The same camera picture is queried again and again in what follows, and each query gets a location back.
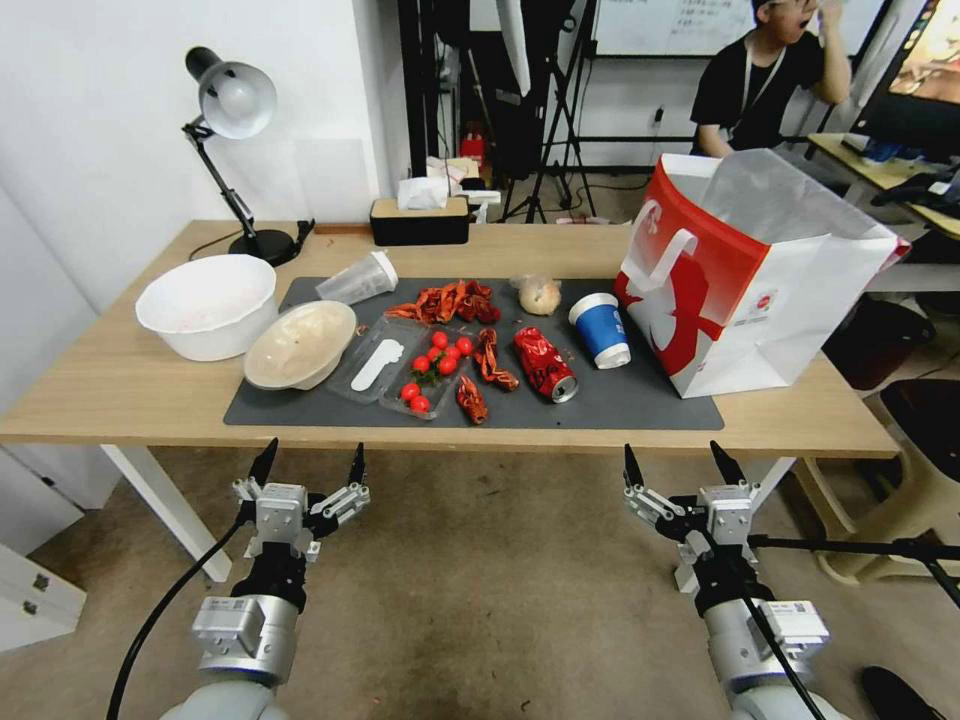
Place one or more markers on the black tripod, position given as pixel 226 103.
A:
pixel 559 135

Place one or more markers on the wooden table with white legs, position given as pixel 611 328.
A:
pixel 112 390

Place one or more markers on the blue paper cup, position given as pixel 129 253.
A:
pixel 600 330

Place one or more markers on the bread bun in plastic wrap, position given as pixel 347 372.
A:
pixel 536 296

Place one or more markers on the clear disposable takeout box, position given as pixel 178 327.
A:
pixel 360 352

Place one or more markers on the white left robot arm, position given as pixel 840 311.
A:
pixel 240 637

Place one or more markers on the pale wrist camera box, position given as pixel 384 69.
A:
pixel 724 511
pixel 282 511

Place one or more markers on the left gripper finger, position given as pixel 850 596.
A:
pixel 357 469
pixel 259 472

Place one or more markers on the black metal rod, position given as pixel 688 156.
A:
pixel 862 545

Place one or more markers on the clear plastic cup white lid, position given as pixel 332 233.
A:
pixel 360 279

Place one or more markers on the white tissue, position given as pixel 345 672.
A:
pixel 420 193

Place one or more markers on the white cabinet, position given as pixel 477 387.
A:
pixel 37 540

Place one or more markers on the person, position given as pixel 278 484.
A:
pixel 750 82

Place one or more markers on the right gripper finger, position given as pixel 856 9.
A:
pixel 631 472
pixel 729 465

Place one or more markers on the red and white delivery bag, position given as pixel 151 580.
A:
pixel 787 300

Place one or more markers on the black waste bin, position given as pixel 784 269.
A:
pixel 877 341

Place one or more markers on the whiteboard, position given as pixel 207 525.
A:
pixel 652 22

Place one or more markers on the background wooden desk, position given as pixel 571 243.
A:
pixel 847 161

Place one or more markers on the red fire extinguisher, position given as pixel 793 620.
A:
pixel 472 146

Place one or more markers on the crushed red soda can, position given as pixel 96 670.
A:
pixel 541 360

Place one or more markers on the large white plastic bowl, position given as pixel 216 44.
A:
pixel 202 300

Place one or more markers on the black shoe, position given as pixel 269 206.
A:
pixel 900 694

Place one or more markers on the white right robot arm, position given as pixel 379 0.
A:
pixel 750 645

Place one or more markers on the black desk lamp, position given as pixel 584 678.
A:
pixel 236 94

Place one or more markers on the black computer monitor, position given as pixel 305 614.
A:
pixel 922 75

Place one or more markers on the beige plastic stool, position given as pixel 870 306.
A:
pixel 915 465

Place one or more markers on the dark grey table mat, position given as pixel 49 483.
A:
pixel 600 397

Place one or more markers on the black tissue box wooden lid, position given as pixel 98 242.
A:
pixel 420 225

